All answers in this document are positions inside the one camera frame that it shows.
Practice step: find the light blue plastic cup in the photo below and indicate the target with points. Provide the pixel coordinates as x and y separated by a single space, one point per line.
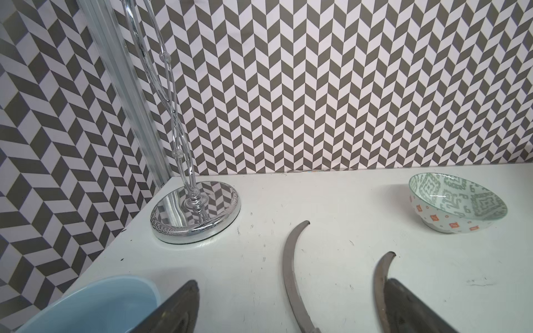
114 304

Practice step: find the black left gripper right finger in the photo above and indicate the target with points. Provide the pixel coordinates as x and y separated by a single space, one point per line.
407 313

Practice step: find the green patterned ceramic bowl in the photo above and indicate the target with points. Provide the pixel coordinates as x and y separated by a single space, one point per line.
453 205

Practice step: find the chrome mug tree stand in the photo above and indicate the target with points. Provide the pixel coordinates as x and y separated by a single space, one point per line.
198 210

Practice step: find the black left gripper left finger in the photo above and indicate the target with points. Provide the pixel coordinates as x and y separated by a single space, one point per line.
178 313

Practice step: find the wooden handle sickle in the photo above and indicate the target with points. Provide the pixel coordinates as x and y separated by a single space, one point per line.
379 281
300 313

